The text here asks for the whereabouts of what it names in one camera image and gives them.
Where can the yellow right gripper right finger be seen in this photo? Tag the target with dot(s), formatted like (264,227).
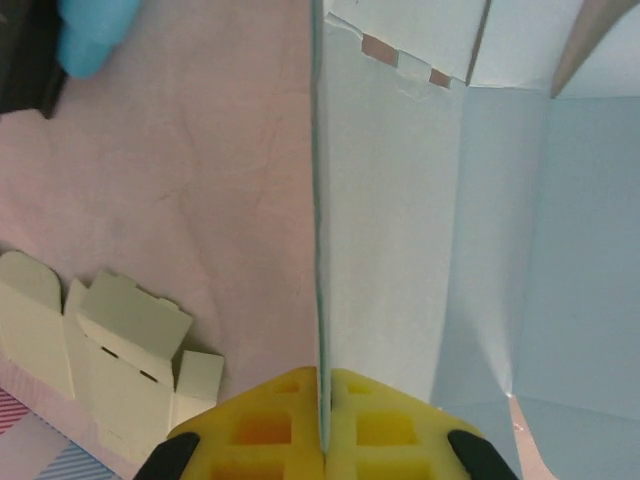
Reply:
(400,430)

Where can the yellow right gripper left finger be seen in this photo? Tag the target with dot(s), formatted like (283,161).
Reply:
(250,430)

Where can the light green paper box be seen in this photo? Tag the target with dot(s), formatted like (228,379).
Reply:
(125,340)

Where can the light blue paper box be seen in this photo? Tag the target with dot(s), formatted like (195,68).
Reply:
(400,225)

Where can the teal marker pen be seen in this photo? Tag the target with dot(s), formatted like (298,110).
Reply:
(85,45)

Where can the black grey chessboard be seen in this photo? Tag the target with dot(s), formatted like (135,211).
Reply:
(25,75)

